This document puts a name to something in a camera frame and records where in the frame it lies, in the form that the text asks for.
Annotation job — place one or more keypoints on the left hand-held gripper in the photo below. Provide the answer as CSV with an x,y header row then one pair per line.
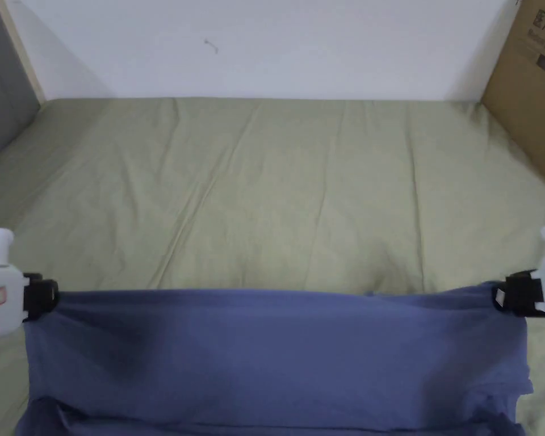
x,y
0,295

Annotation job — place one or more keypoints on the brown cardboard carton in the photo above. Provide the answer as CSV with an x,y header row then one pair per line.
x,y
527,95

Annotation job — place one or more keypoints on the bed with pale green sheet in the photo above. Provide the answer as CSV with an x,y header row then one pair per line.
x,y
263,181

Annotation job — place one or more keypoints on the dark blue shirt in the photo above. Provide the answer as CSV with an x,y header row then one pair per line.
x,y
263,359

